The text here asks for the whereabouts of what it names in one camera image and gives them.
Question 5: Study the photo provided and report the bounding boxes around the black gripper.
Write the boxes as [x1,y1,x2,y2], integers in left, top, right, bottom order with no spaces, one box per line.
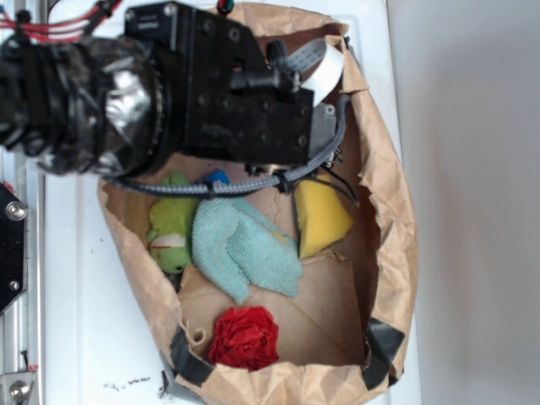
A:
[124,2,337,165]

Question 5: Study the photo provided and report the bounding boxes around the black wrapped robot arm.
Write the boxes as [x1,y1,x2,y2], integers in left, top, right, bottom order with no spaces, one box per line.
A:
[1,1,335,177]

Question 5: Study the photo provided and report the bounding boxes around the blue plastic block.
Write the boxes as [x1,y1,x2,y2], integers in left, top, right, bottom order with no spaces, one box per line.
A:
[207,170,230,185]

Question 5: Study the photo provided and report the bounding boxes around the green plush toy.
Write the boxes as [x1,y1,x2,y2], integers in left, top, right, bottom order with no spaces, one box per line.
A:
[146,197,199,274]

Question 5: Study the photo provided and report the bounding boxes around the light blue towel cloth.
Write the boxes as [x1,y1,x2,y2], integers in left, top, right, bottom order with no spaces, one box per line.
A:
[192,198,303,304]

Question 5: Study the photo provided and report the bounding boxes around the yellow sponge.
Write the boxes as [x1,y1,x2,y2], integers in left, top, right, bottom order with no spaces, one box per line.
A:
[294,174,354,260]

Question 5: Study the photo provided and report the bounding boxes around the brown paper bag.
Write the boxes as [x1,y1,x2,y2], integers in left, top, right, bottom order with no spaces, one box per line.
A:
[98,3,419,404]

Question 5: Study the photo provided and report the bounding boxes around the red crumpled paper ball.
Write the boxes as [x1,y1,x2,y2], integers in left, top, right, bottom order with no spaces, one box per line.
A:
[208,306,279,371]

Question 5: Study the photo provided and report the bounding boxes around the white tray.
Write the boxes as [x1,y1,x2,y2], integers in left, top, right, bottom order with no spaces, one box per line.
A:
[39,1,423,404]

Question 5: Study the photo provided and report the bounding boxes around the grey braided cable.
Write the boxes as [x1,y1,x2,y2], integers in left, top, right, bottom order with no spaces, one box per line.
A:
[100,94,351,200]

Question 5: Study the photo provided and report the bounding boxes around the white flat ribbon cable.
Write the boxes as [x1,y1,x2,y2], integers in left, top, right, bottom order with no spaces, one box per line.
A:
[284,40,343,105]

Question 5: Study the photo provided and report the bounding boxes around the red wires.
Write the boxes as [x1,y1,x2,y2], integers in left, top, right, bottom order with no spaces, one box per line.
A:
[0,0,127,43]

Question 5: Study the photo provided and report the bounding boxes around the black bracket plate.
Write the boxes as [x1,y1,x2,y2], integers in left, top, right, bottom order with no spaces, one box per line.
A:
[0,182,28,316]

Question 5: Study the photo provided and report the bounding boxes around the aluminium frame rail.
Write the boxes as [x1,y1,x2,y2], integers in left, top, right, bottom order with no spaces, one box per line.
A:
[0,0,47,405]

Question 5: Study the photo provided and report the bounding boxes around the metal corner bracket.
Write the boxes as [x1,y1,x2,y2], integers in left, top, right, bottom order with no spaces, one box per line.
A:
[1,371,35,405]

